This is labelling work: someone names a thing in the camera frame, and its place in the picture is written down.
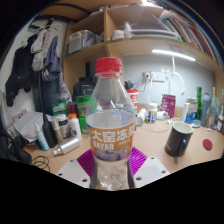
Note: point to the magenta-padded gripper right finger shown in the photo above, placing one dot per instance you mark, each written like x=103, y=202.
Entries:
x=151, y=170

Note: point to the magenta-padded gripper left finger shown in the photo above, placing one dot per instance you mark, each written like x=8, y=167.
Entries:
x=71, y=171

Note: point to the clear bottle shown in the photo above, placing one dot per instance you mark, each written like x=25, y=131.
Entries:
x=111, y=133

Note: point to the silver spray can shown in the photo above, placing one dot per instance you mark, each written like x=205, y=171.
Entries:
x=68, y=145

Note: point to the black mug, white inside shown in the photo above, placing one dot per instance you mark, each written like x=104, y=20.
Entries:
x=176, y=143

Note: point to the white and blue tube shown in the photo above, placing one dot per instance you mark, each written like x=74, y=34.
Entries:
x=42, y=139

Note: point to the black slim bottle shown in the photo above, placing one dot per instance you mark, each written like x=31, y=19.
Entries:
x=50, y=133

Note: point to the white pill bottle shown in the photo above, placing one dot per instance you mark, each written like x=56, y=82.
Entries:
x=141, y=116

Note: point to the white jar, blue label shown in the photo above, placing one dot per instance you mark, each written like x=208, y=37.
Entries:
x=152, y=115

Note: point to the white charger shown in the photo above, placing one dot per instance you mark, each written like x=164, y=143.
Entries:
x=161, y=115

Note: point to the green canister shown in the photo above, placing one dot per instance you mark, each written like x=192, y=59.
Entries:
x=82, y=113

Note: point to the flat round red coaster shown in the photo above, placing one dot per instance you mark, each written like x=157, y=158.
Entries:
x=207, y=144

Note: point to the crumpled white plastic bag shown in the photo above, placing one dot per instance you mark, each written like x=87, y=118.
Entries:
x=28, y=125

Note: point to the black bag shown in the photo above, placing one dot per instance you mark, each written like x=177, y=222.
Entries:
x=11, y=148

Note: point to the magenta pouch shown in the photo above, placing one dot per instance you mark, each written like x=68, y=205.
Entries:
x=168, y=106

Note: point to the white and blue box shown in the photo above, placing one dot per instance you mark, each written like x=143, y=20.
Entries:
x=189, y=110

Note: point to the red and white canister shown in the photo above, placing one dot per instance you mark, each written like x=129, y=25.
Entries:
x=132, y=99

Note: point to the green glass bottle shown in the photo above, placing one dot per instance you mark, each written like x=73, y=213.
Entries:
x=199, y=101

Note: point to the black box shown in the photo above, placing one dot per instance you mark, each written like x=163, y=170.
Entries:
x=83, y=88

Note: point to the white power strip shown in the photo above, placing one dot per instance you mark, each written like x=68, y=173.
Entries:
x=156, y=76

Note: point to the dark hanging clothes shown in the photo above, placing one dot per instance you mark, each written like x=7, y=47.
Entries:
x=50, y=66

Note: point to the white light bar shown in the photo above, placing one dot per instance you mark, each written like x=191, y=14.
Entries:
x=173, y=55

